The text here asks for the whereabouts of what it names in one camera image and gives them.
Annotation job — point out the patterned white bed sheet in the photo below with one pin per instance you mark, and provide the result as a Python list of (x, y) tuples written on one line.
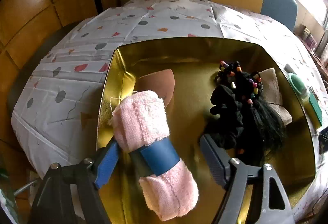
[(153, 21)]

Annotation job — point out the black beaded hair piece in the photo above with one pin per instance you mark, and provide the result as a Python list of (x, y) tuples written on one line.
[(266, 121)]

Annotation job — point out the cream cloth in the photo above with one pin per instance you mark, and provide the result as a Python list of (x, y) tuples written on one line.
[(271, 80)]

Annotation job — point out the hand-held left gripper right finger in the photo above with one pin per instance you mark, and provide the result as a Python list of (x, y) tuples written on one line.
[(215, 162)]

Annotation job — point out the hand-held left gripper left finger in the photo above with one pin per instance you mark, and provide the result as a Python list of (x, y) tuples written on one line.
[(107, 162)]

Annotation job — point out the small pink boxes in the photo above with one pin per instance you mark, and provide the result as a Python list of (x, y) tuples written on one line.
[(307, 35)]

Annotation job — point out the green silicone brush bottle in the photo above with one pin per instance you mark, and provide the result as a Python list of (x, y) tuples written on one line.
[(297, 85)]

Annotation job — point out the pink towel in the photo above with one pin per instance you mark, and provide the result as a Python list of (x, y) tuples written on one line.
[(143, 116)]

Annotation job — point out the green yellow scouring sponge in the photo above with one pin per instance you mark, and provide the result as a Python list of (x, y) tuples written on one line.
[(315, 108)]

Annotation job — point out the black scrunchie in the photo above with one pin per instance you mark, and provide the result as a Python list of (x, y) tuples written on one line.
[(225, 111)]

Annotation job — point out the gold cardboard box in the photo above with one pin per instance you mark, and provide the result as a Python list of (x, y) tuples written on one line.
[(189, 80)]

